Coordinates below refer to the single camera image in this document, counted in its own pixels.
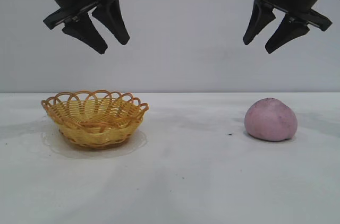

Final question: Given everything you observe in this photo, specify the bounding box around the pink round bun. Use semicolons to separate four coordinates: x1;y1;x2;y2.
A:
244;97;298;142

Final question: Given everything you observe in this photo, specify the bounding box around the yellow woven plastic basket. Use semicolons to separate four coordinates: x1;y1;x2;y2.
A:
41;90;150;151

